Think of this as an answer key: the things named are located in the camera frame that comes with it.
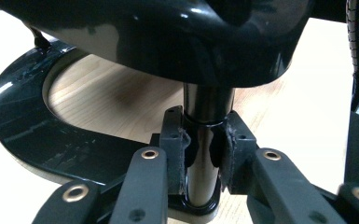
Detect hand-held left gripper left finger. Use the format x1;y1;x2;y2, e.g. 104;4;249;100
159;105;192;195

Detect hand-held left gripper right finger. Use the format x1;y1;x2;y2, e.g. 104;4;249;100
218;110;259;194

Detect black wavy rack tray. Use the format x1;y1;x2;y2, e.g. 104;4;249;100
0;0;316;89

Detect black glossy rack base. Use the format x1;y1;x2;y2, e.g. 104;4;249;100
0;40;222;217

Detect black metal rack post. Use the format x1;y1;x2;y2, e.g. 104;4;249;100
27;26;52;55
182;82;236;208

